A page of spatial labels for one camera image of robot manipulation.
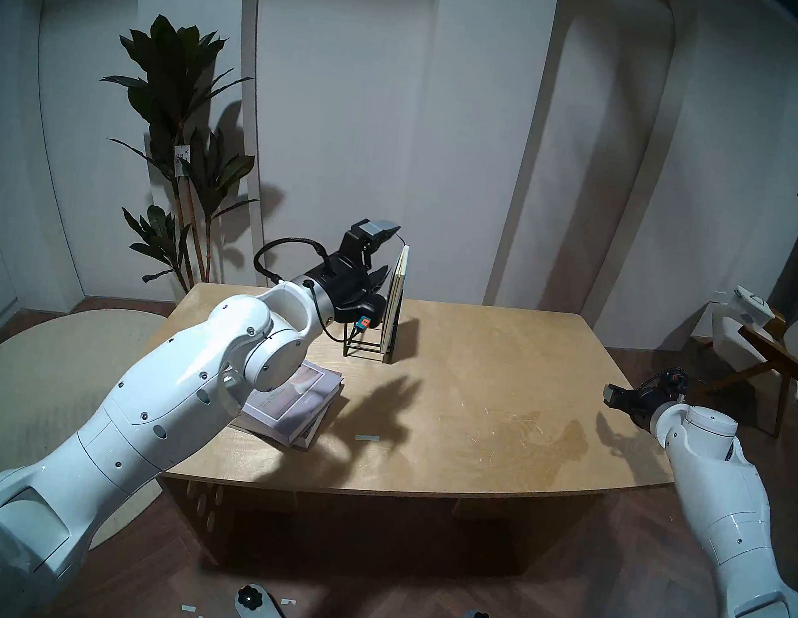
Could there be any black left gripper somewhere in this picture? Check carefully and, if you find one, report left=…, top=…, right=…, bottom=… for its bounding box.
left=295, top=247, right=397, bottom=334

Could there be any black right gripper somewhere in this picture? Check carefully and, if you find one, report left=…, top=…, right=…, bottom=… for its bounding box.
left=599, top=361, right=692, bottom=436

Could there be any thin yellow book with ribbon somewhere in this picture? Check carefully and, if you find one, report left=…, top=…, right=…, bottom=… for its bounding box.
left=378, top=233, right=413, bottom=357

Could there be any grey Discontent book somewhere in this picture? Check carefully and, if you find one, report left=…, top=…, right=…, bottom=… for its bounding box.
left=230, top=353, right=346, bottom=454

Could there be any large brown Homes book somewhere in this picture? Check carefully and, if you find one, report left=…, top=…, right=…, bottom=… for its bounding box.
left=293, top=371, right=348, bottom=456

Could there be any white object on armchair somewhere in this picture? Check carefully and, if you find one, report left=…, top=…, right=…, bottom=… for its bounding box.
left=728, top=284, right=778, bottom=331

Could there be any wooden table base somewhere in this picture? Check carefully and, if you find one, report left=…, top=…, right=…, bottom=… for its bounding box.
left=151, top=474, right=295, bottom=575

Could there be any tall green potted plant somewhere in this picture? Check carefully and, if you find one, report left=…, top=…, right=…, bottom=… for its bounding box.
left=75, top=8, right=283, bottom=300

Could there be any round beige rug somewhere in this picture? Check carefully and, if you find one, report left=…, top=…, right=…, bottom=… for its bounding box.
left=0, top=292, right=187, bottom=561

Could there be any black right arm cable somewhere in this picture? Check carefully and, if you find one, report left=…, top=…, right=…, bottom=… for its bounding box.
left=639, top=364, right=689, bottom=398

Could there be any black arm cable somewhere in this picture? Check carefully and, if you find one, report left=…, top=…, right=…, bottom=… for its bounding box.
left=639, top=364, right=689, bottom=398
left=244, top=231, right=356, bottom=343

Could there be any black wire book rack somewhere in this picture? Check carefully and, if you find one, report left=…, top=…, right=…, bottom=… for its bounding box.
left=342, top=290, right=405, bottom=365

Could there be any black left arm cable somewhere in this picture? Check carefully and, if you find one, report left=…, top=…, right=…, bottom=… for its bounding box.
left=244, top=231, right=356, bottom=343

